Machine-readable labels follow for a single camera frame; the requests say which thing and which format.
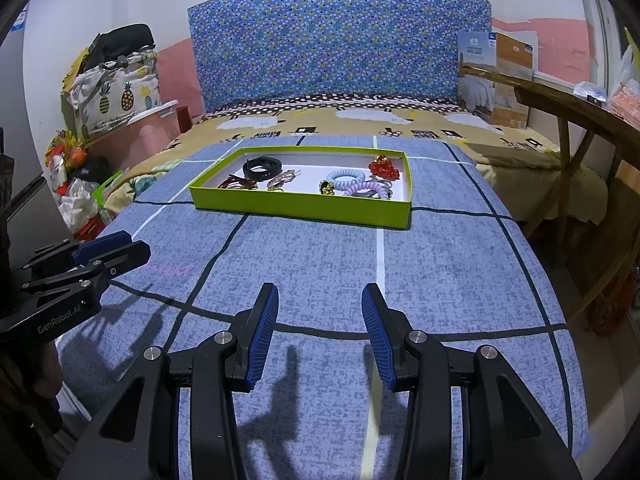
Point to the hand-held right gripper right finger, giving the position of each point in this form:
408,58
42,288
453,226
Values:
376,332

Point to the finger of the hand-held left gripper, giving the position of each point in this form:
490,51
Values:
120,260
100,245

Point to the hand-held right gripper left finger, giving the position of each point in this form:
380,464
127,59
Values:
262,330

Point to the green cardboard tray box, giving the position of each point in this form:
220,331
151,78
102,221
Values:
300,207

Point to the pink beaded hair clip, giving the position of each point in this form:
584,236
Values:
281,180

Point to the gold and black hair clip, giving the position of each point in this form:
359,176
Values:
327,188

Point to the pile of plastic bags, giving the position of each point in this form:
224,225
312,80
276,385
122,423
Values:
75,195

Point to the blue checked blanket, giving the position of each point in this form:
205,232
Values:
450,270

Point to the pink storage bin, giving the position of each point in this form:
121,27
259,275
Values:
145,135

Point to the pineapple print bag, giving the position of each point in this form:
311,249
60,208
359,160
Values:
120,97

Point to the small dark red box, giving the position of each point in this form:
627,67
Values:
183,117

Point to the black wrist band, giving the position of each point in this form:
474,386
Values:
261,167

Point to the black bag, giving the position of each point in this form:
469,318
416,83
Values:
122,42

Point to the yellow printed bed sheet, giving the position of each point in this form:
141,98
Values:
350,127

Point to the blue floral headboard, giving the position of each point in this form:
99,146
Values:
340,40

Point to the wooden table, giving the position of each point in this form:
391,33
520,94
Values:
575,105

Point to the clear plastic bag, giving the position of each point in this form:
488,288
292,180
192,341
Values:
590,91

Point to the pink packet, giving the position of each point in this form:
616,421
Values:
625,100

